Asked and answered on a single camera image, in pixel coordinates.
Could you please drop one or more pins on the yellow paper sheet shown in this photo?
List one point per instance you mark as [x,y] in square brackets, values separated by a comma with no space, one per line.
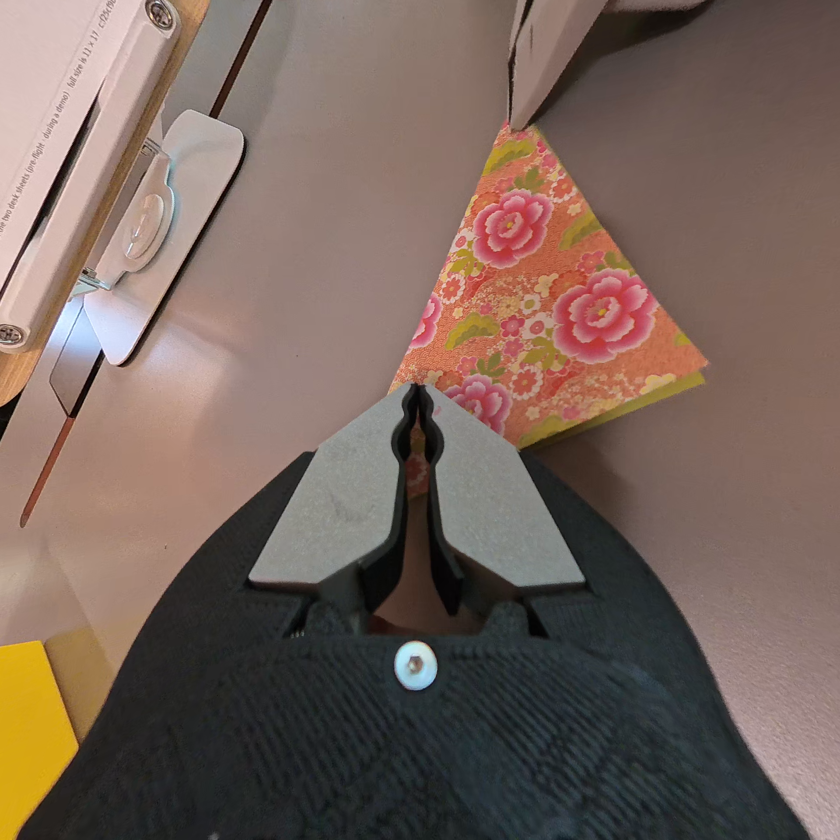
[29,735]

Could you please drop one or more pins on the floral origami paper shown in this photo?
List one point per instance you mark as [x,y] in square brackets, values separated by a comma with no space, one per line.
[558,295]

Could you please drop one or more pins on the printed white paper sheet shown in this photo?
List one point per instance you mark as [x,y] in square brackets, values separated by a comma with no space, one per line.
[46,98]

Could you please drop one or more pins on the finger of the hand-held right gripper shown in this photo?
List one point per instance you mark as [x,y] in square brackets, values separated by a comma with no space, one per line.
[558,39]
[514,79]

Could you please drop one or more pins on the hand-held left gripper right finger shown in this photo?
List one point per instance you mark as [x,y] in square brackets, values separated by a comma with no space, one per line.
[499,518]

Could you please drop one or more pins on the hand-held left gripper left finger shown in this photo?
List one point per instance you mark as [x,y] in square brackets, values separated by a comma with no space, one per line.
[328,512]

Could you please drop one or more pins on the white clamp bar with screws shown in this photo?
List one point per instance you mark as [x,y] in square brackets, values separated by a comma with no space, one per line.
[85,184]

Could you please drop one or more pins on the clear round plastic knob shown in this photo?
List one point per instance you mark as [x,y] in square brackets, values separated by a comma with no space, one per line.
[148,226]

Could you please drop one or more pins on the white clamp stand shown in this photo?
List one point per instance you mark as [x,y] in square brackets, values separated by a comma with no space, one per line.
[180,52]

